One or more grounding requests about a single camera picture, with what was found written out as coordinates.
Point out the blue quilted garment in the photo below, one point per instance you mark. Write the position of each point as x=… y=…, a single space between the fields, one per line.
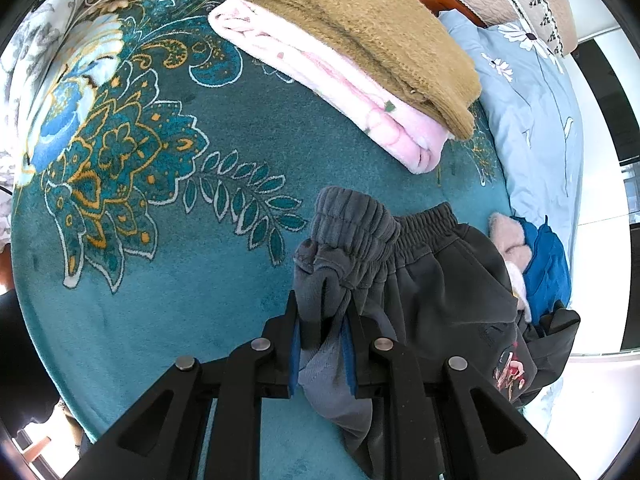
x=547 y=276

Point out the light blue floral pillow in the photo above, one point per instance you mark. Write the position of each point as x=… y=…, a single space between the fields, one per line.
x=534 y=117

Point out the dark grey sweatpants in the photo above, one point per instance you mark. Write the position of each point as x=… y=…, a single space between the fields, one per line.
x=436 y=285

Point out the pink white fluffy garment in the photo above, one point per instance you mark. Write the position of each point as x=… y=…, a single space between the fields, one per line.
x=508 y=236

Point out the grey garment with flower embroidery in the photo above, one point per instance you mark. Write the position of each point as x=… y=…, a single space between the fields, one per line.
x=538 y=356

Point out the folded tan fleece blanket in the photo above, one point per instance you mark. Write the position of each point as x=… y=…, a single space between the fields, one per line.
x=401 y=45

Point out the teal floral plush blanket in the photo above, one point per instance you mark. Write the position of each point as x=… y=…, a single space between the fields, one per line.
x=167 y=179

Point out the folded pink blanket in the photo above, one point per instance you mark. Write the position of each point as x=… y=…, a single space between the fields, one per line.
x=410 y=136

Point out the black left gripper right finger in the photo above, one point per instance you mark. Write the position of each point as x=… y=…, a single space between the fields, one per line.
x=442 y=419

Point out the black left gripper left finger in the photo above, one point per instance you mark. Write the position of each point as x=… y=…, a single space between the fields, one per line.
x=201 y=420

